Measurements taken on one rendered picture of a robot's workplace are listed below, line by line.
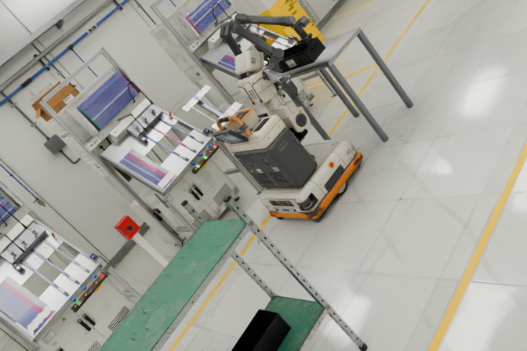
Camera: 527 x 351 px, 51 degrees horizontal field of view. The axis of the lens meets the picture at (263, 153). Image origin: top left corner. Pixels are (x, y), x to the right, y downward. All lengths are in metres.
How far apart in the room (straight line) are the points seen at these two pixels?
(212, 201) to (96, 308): 1.39
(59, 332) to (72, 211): 2.00
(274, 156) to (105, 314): 1.99
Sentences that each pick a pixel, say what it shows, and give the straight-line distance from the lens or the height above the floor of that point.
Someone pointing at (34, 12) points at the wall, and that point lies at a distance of 6.77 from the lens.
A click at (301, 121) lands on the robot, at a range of 4.21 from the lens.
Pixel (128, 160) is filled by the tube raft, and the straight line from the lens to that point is 4.91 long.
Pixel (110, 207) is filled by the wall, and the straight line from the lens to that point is 6.57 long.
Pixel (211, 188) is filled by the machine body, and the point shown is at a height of 0.30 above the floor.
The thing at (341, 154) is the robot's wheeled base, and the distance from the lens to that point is 4.16.
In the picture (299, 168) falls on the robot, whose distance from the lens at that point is 3.97.
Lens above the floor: 1.93
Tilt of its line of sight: 19 degrees down
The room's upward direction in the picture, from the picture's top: 40 degrees counter-clockwise
